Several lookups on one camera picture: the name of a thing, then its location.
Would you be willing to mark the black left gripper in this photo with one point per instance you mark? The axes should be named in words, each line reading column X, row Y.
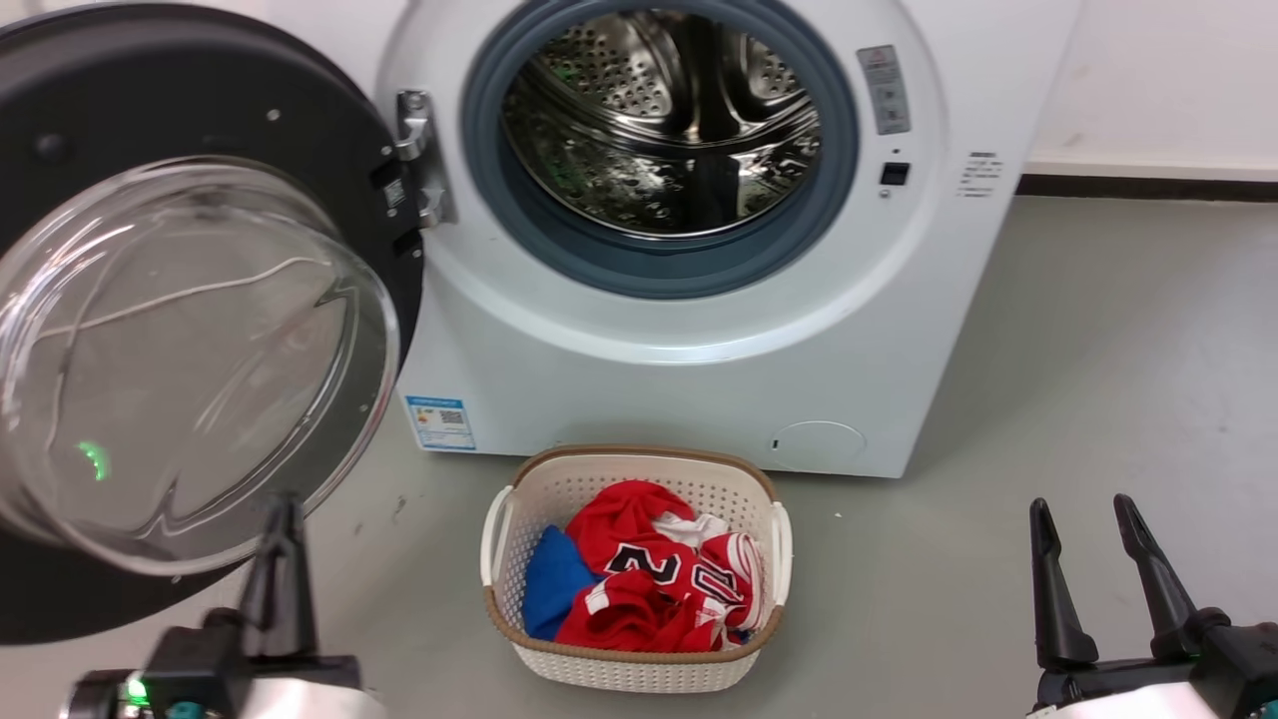
column 200, row 659

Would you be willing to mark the black round glass washer door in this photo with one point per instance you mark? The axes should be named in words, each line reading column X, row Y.
column 150, row 100

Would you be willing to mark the white front-load washing machine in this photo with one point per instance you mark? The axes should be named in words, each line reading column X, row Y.
column 699, row 399

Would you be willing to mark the white plastic laundry basket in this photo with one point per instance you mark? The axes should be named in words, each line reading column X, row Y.
column 629, row 674

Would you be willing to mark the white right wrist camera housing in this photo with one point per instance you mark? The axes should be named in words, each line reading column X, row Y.
column 1128, row 707

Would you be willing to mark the grey warning sticker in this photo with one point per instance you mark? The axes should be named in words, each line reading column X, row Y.
column 885, row 90

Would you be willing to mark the small black text sticker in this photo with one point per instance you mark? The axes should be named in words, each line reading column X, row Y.
column 979, row 175

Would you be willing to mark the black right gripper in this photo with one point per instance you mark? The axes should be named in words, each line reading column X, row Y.
column 1248, row 669

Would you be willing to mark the red basketball jersey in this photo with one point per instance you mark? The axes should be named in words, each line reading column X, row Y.
column 629, row 514

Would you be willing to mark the blue white energy label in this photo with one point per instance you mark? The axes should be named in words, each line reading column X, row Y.
column 440, row 423

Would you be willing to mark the round white filter cover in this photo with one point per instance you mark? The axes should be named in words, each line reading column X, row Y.
column 819, row 445

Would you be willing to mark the blue garment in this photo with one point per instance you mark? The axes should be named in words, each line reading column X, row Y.
column 554, row 589

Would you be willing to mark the teal connector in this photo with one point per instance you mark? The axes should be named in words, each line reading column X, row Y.
column 192, row 711

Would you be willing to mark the silver door hinge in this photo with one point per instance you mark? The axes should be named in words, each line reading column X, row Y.
column 424, row 160

